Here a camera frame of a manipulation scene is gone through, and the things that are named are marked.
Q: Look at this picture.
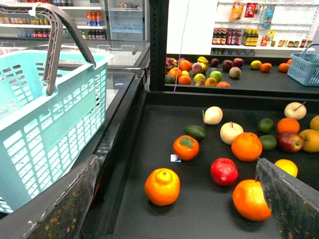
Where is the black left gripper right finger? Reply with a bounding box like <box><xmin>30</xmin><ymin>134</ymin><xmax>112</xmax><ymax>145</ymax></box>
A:
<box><xmin>256</xmin><ymin>158</ymin><xmax>319</xmax><ymax>239</ymax></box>

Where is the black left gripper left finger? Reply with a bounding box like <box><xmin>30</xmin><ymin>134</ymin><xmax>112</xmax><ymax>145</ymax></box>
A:
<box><xmin>0</xmin><ymin>155</ymin><xmax>99</xmax><ymax>239</ymax></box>

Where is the light teal shopping basket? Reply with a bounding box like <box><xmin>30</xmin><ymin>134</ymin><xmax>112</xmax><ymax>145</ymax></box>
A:
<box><xmin>0</xmin><ymin>50</ymin><xmax>113</xmax><ymax>214</ymax></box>

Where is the grey basket handle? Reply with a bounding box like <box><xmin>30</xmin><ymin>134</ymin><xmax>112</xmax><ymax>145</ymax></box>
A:
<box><xmin>0</xmin><ymin>2</ymin><xmax>96</xmax><ymax>95</ymax></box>

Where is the large orange near front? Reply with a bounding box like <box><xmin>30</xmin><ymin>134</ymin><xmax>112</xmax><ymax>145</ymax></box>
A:
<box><xmin>232</xmin><ymin>179</ymin><xmax>271</xmax><ymax>221</ymax></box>

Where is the red apple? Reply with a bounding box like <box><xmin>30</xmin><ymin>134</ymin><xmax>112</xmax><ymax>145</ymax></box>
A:
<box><xmin>276</xmin><ymin>131</ymin><xmax>305</xmax><ymax>153</ymax></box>

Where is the green lime lower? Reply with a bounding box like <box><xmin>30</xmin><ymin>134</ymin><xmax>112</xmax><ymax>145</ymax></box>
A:
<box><xmin>259</xmin><ymin>135</ymin><xmax>277</xmax><ymax>151</ymax></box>

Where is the green lime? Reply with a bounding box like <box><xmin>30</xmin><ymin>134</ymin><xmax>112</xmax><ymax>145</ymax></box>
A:
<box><xmin>257</xmin><ymin>118</ymin><xmax>274</xmax><ymax>133</ymax></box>
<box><xmin>259</xmin><ymin>135</ymin><xmax>277</xmax><ymax>151</ymax></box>

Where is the yellow orange apple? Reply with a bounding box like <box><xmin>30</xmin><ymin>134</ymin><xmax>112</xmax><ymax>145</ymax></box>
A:
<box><xmin>299</xmin><ymin>129</ymin><xmax>319</xmax><ymax>153</ymax></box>

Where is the big round orange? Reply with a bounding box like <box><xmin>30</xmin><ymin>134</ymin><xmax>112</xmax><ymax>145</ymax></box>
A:
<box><xmin>231</xmin><ymin>132</ymin><xmax>263</xmax><ymax>162</ymax></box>

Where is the red pomegranate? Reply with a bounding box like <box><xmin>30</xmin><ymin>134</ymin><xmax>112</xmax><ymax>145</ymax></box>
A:
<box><xmin>210</xmin><ymin>158</ymin><xmax>239</xmax><ymax>186</ymax></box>

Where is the small orange tangerine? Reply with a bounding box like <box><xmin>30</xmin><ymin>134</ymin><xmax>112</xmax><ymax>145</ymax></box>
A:
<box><xmin>277</xmin><ymin>118</ymin><xmax>300</xmax><ymax>133</ymax></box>

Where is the golden round pear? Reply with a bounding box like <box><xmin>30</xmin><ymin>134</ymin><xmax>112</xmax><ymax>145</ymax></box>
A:
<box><xmin>310</xmin><ymin>115</ymin><xmax>319</xmax><ymax>131</ymax></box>

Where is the green lime upper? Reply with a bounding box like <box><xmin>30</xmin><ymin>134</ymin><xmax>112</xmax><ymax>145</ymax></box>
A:
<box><xmin>257</xmin><ymin>118</ymin><xmax>274</xmax><ymax>133</ymax></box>

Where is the cream pear with stem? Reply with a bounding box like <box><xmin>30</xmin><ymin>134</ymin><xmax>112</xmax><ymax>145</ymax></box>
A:
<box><xmin>284</xmin><ymin>102</ymin><xmax>307</xmax><ymax>120</ymax></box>

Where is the cream pear middle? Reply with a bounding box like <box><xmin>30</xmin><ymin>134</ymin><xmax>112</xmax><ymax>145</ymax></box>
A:
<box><xmin>220</xmin><ymin>121</ymin><xmax>244</xmax><ymax>145</ymax></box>

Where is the bumpy orange citrus fruit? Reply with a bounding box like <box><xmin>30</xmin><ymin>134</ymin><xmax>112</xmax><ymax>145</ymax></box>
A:
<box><xmin>144</xmin><ymin>168</ymin><xmax>180</xmax><ymax>207</ymax></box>

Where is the dark green avocado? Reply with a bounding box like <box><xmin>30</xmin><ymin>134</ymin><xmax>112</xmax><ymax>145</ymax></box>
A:
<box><xmin>184</xmin><ymin>125</ymin><xmax>206</xmax><ymax>141</ymax></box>

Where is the cream pear left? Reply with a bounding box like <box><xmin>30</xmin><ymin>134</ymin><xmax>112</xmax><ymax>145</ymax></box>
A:
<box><xmin>202</xmin><ymin>106</ymin><xmax>223</xmax><ymax>125</ymax></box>

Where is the orange persimmon with leaf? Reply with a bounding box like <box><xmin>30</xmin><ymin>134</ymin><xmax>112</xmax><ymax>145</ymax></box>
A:
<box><xmin>172</xmin><ymin>135</ymin><xmax>199</xmax><ymax>161</ymax></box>

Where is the blue shopping basket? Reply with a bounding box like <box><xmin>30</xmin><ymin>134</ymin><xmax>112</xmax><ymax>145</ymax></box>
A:
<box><xmin>287</xmin><ymin>44</ymin><xmax>319</xmax><ymax>87</ymax></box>

